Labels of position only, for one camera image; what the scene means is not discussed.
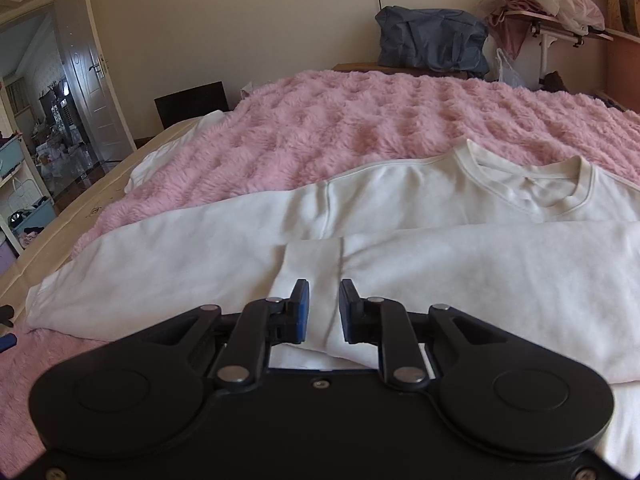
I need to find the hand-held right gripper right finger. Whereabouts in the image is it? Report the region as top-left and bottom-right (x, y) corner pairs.
(338, 279), (501, 394)

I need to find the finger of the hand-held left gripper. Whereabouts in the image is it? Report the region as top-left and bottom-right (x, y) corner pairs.
(0, 304), (18, 354)

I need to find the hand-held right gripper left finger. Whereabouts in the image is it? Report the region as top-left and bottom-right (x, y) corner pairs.
(147, 279), (311, 394)

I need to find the white sweatshirt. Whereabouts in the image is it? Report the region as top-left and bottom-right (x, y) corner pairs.
(26, 139), (640, 473)

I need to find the beige bed mattress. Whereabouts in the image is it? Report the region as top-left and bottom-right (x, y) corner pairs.
(0, 119), (201, 321)

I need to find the white storage shelf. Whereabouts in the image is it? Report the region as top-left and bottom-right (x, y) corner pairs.
(0, 75), (57, 276)

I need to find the pink fluffy blanket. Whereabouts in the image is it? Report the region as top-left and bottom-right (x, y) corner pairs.
(0, 69), (640, 466)

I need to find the white pillow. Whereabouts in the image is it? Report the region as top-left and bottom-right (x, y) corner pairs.
(123, 110), (228, 193)

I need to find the dark brown board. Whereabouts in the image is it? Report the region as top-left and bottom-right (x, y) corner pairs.
(154, 81), (231, 128)

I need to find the white door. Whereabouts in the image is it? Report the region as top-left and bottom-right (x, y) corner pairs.
(54, 0), (137, 153)

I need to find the blue duffel bag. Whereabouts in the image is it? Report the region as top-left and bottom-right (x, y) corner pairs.
(376, 6), (491, 77)

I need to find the clear plastic bag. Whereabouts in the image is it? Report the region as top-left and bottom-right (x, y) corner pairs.
(495, 48), (527, 89)

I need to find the pink cloth pile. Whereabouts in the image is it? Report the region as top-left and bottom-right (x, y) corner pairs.
(484, 0), (551, 61)

